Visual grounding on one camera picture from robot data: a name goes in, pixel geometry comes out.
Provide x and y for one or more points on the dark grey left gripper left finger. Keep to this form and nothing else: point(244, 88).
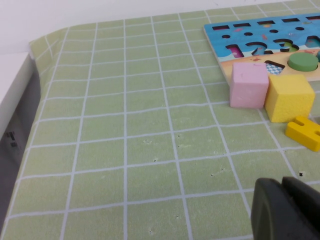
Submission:
point(270, 215)

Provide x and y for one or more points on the white grey side cabinet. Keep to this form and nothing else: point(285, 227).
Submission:
point(12, 75)

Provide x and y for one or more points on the green checked tablecloth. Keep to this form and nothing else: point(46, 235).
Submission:
point(125, 125)

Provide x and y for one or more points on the wooden number shape puzzle board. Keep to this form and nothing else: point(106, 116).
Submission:
point(220, 42)

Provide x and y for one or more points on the yellow foam cube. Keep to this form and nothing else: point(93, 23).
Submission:
point(287, 100)

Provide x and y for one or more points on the yellow H-shaped piece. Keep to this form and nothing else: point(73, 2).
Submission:
point(300, 132)

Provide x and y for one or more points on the teal heart piece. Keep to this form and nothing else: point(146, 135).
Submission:
point(319, 56)

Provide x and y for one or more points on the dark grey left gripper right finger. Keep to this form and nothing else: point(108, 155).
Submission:
point(305, 200)

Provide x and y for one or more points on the pink foam cube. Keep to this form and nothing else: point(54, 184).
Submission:
point(247, 85)

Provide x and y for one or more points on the green circle piece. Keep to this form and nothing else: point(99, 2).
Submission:
point(302, 61)

